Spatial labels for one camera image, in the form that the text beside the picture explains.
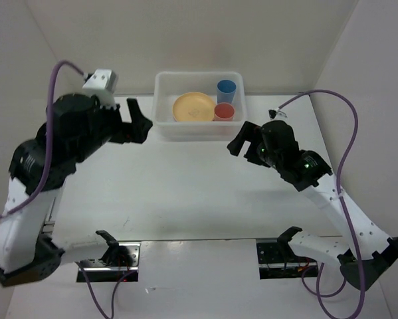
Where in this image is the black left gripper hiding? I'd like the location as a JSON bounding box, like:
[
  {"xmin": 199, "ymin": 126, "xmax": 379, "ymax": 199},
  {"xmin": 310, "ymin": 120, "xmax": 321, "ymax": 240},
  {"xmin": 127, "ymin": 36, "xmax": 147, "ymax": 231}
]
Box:
[{"xmin": 73, "ymin": 96, "xmax": 153, "ymax": 163}]

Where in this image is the red plastic cup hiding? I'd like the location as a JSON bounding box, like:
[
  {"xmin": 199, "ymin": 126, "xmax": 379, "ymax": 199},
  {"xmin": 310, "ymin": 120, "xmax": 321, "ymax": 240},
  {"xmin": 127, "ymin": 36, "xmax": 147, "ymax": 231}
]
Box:
[{"xmin": 214, "ymin": 102, "xmax": 235, "ymax": 122}]

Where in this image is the blue plastic cup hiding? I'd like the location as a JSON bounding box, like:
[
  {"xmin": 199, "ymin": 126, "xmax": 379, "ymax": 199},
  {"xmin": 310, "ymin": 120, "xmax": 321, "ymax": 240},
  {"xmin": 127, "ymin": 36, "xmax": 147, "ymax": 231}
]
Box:
[{"xmin": 217, "ymin": 79, "xmax": 237, "ymax": 104}]

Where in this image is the yellow plastic plate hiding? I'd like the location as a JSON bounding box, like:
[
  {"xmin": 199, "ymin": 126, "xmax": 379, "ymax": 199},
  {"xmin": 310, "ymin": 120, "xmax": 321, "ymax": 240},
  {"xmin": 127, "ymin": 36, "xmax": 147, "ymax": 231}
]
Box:
[{"xmin": 172, "ymin": 92, "xmax": 216, "ymax": 122}]

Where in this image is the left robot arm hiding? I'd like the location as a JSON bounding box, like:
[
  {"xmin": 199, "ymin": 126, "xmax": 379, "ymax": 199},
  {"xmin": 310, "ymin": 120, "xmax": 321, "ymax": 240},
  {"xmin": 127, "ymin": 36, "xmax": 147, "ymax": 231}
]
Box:
[{"xmin": 0, "ymin": 94, "xmax": 153, "ymax": 288}]

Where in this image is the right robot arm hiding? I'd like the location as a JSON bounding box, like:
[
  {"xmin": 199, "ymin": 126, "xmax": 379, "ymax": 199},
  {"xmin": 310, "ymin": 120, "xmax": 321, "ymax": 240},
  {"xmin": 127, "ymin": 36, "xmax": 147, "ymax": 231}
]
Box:
[{"xmin": 227, "ymin": 120, "xmax": 398, "ymax": 290}]

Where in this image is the white plastic bin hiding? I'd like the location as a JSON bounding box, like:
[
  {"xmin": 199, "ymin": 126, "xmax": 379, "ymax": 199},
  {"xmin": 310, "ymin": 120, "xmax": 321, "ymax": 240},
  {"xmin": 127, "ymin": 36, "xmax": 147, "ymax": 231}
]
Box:
[{"xmin": 152, "ymin": 71, "xmax": 247, "ymax": 142}]

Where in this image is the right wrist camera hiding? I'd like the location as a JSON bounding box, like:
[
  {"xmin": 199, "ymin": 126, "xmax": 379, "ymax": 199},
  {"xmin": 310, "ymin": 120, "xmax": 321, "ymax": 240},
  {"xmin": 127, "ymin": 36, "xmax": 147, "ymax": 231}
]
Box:
[{"xmin": 268, "ymin": 108, "xmax": 287, "ymax": 120}]

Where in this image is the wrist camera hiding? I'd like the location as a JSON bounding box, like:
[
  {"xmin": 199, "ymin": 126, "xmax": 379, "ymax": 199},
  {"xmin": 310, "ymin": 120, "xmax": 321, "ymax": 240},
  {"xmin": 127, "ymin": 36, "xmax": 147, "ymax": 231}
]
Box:
[
  {"xmin": 82, "ymin": 69, "xmax": 118, "ymax": 110},
  {"xmin": 268, "ymin": 108, "xmax": 287, "ymax": 120}
]

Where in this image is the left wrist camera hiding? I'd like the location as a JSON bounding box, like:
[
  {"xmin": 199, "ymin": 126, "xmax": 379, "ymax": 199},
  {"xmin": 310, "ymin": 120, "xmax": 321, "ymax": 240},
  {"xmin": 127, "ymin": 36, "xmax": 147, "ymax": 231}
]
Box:
[{"xmin": 82, "ymin": 69, "xmax": 118, "ymax": 110}]

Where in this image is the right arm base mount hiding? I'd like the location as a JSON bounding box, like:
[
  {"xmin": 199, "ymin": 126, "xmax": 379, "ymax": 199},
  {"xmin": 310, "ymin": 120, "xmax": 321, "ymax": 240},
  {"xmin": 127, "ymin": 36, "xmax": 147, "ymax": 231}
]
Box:
[{"xmin": 256, "ymin": 238, "xmax": 318, "ymax": 280}]

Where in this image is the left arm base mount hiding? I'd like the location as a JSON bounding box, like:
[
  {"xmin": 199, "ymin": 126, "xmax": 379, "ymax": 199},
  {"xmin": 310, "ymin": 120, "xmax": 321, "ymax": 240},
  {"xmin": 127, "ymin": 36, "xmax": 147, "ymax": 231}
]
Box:
[{"xmin": 80, "ymin": 242, "xmax": 141, "ymax": 283}]

